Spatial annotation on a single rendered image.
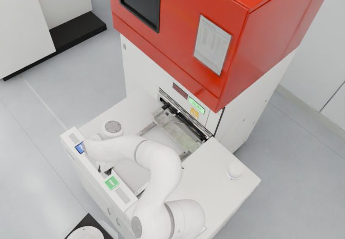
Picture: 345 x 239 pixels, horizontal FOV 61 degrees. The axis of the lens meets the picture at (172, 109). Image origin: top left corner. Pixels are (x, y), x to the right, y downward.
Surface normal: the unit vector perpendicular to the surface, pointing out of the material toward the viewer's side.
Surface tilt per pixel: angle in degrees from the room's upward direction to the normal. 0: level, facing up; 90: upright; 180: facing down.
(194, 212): 32
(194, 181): 0
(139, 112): 0
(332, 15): 90
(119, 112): 0
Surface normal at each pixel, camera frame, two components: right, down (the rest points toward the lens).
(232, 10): -0.72, 0.54
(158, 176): -0.47, -0.44
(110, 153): -0.08, 0.30
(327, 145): 0.07, -0.57
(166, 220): 0.61, -0.40
